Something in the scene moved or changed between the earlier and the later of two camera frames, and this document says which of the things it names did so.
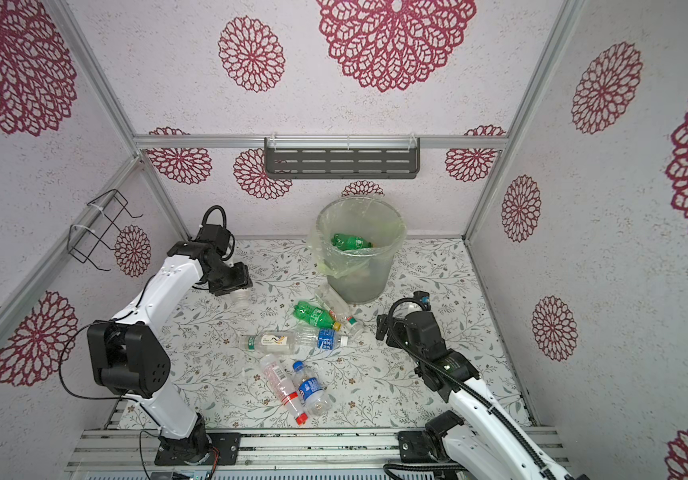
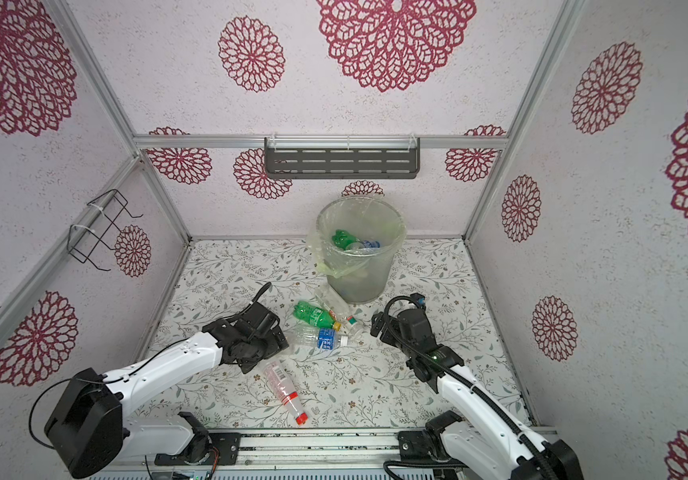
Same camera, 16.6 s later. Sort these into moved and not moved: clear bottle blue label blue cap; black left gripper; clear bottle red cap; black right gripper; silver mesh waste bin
Moved: black left gripper; clear bottle blue label blue cap
Not moved: clear bottle red cap; silver mesh waste bin; black right gripper
